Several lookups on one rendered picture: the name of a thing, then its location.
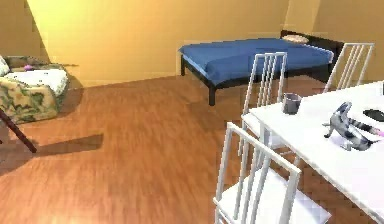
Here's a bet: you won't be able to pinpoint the grey mug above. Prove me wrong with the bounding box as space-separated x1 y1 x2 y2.
282 92 303 116

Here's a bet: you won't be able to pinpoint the white slatted chair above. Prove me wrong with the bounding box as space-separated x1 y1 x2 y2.
212 121 333 224
322 42 376 94
237 51 303 164

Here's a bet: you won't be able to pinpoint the beige patterned pillow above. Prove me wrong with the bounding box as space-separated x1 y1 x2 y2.
281 34 310 45

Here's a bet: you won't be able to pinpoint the white table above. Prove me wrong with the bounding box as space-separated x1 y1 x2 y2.
249 80 384 224

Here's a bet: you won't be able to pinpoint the green floral armchair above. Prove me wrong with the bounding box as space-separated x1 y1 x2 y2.
0 55 71 125

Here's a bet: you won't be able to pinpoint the pink tipped dark stick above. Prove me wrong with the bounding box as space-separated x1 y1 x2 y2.
348 117 384 138

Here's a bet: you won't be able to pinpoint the dark brown slanted leg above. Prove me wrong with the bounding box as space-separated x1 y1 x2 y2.
0 108 38 154

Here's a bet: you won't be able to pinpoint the black flat oval object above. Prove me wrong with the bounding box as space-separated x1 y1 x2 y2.
362 108 384 123

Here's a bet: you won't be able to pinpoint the blue bed with dark frame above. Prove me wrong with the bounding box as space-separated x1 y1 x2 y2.
178 29 345 107

